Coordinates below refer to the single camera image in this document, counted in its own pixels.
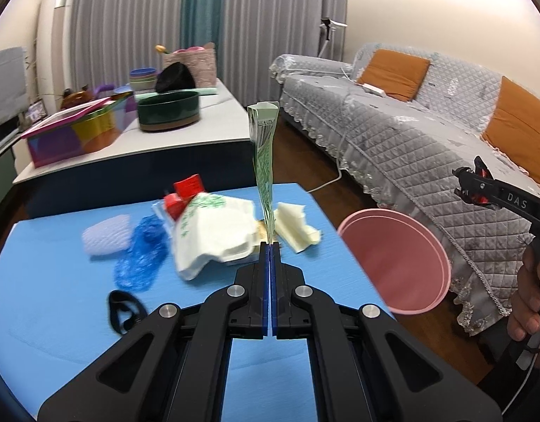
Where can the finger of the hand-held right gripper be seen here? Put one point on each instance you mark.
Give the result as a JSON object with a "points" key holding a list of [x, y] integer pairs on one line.
{"points": [[465, 182], [481, 166]]}

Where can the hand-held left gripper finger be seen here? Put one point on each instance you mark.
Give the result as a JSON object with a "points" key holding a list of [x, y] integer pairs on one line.
{"points": [[273, 281], [265, 281]]}

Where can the white paper bag green print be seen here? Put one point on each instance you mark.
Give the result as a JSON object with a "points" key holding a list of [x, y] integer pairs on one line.
{"points": [[208, 233]]}

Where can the pink plastic bin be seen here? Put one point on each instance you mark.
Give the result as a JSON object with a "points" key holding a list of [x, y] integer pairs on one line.
{"points": [[393, 263]]}

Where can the red packet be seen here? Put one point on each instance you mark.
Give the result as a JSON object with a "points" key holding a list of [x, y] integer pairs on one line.
{"points": [[186, 189]]}

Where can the green printed wrapper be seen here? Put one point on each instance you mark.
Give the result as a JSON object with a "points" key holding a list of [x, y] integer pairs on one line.
{"points": [[263, 149]]}

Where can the white foam net sleeve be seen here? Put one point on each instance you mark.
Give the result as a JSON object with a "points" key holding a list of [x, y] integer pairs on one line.
{"points": [[105, 235]]}

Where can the person's right hand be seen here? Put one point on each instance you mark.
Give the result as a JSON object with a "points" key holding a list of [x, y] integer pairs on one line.
{"points": [[522, 299]]}

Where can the orange cushion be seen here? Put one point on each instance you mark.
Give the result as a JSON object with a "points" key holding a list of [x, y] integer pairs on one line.
{"points": [[516, 127], [393, 74]]}

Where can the cream foam piece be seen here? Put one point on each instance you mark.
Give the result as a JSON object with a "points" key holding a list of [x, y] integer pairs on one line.
{"points": [[292, 224]]}

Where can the grey quilted sofa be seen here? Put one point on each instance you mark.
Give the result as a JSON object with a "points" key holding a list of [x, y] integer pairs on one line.
{"points": [[406, 140]]}

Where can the blue plastic shoe cover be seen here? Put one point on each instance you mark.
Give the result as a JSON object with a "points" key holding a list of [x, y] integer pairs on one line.
{"points": [[140, 250]]}

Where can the white power strip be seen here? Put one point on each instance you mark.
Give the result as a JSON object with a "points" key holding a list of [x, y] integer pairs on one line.
{"points": [[371, 88]]}

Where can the white coffee table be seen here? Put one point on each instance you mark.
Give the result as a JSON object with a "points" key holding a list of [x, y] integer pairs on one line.
{"points": [[199, 132]]}

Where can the dark green round basin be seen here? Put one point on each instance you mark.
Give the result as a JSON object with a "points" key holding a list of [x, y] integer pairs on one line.
{"points": [[169, 112]]}

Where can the light green folded mat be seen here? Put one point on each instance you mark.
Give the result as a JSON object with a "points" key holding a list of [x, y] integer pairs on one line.
{"points": [[206, 91]]}

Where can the white floor stand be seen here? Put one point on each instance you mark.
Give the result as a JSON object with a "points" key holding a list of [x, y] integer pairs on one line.
{"points": [[326, 39]]}

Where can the pink fabric basket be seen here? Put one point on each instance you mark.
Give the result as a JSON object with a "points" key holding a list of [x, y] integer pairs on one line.
{"points": [[204, 68]]}

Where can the black hat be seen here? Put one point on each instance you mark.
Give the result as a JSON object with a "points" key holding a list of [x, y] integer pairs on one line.
{"points": [[173, 79]]}

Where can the stack of pastel bowls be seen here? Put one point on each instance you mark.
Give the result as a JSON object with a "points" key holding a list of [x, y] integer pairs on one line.
{"points": [[142, 80]]}

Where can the blue dish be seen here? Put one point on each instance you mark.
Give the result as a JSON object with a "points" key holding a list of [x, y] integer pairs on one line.
{"points": [[123, 90]]}

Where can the multicoloured storage box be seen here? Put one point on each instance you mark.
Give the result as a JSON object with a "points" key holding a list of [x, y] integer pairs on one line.
{"points": [[63, 145]]}

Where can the grey curtain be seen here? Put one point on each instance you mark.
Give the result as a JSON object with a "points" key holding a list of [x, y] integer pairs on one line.
{"points": [[120, 17], [278, 17]]}

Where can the orange flower toy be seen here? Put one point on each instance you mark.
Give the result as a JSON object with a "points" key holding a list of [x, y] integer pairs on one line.
{"points": [[161, 48]]}

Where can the brown teapot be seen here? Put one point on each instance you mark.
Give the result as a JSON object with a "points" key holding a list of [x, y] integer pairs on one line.
{"points": [[76, 99]]}

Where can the teal curtain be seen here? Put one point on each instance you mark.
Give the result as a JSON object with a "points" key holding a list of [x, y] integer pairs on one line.
{"points": [[204, 9]]}

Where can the grey covered television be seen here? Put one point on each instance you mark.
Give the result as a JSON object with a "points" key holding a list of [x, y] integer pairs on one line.
{"points": [[6, 83]]}

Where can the white standing air conditioner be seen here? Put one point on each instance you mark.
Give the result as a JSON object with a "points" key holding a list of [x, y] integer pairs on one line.
{"points": [[54, 30]]}

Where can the small photo frame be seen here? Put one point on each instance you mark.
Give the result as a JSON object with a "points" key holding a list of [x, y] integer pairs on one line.
{"points": [[36, 113]]}

